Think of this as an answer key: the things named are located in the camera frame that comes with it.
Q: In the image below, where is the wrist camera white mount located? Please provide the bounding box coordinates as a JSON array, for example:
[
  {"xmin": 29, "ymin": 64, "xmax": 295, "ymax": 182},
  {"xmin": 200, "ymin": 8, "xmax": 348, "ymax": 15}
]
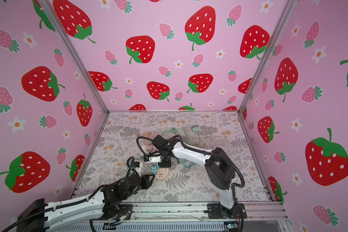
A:
[
  {"xmin": 132, "ymin": 161, "xmax": 143, "ymax": 177},
  {"xmin": 143, "ymin": 155, "xmax": 161, "ymax": 163}
]

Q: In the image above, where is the white power strip cord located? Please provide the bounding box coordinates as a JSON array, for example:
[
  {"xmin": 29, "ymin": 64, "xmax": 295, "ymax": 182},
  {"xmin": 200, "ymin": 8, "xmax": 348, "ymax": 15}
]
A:
[{"xmin": 98, "ymin": 150, "xmax": 143, "ymax": 180}]

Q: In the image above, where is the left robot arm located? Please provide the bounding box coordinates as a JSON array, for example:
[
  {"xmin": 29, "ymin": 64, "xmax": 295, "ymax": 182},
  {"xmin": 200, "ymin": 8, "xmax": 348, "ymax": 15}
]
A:
[{"xmin": 4, "ymin": 157, "xmax": 155, "ymax": 232}]

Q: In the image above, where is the blue charger plug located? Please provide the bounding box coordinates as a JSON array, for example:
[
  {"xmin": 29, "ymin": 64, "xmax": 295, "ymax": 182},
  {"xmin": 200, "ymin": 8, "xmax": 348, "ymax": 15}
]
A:
[{"xmin": 151, "ymin": 164, "xmax": 158, "ymax": 175}]

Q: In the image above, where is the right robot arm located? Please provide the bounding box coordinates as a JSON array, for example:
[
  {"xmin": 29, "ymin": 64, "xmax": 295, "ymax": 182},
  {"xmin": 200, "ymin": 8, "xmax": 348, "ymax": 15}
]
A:
[{"xmin": 136, "ymin": 135, "xmax": 245, "ymax": 220}]

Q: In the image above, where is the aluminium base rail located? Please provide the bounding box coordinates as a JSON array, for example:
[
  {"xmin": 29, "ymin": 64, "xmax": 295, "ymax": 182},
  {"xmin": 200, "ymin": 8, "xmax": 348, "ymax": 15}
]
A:
[{"xmin": 86, "ymin": 201, "xmax": 291, "ymax": 232}]

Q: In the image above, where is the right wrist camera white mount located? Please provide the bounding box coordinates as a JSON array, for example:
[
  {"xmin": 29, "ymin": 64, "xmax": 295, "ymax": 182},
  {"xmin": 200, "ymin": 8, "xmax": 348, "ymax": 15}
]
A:
[{"xmin": 143, "ymin": 155, "xmax": 161, "ymax": 163}]

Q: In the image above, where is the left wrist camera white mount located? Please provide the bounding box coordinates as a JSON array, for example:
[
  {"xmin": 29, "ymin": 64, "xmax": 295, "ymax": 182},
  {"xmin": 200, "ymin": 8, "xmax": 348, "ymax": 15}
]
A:
[{"xmin": 132, "ymin": 161, "xmax": 143, "ymax": 177}]

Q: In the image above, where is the aluminium frame corner post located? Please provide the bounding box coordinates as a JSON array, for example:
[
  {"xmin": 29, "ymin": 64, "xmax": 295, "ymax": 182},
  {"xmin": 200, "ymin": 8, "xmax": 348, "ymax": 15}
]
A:
[
  {"xmin": 238, "ymin": 0, "xmax": 298, "ymax": 115},
  {"xmin": 39, "ymin": 0, "xmax": 109, "ymax": 115}
]

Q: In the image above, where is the aluminium frame corner post left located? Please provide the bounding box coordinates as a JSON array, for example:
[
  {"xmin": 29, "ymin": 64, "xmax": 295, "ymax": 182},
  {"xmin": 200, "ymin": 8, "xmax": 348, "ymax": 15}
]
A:
[{"xmin": 39, "ymin": 0, "xmax": 109, "ymax": 115}]

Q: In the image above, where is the aluminium frame corner post right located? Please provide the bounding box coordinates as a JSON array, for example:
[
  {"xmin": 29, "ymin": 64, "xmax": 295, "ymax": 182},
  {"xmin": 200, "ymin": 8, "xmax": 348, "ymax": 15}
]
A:
[{"xmin": 238, "ymin": 0, "xmax": 298, "ymax": 115}]

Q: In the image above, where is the pink USB charger plug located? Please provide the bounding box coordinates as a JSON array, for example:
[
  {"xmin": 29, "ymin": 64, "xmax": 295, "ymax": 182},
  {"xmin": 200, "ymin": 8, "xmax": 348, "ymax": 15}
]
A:
[{"xmin": 145, "ymin": 144, "xmax": 153, "ymax": 152}]

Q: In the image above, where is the round pink power socket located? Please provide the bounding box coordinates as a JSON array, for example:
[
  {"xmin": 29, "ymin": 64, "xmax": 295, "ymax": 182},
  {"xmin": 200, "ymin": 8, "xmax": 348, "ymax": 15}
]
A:
[{"xmin": 155, "ymin": 168, "xmax": 169, "ymax": 181}]

